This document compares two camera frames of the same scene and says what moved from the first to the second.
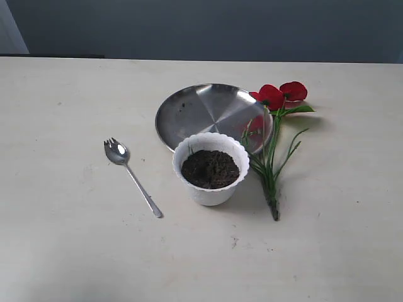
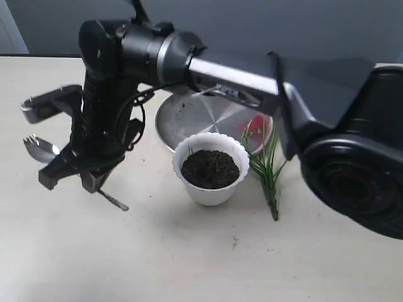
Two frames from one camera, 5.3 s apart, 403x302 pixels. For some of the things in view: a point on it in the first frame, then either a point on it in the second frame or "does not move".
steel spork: x=118 y=153 → x=44 y=152
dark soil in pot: x=210 y=169 does not move
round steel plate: x=214 y=107 does not move
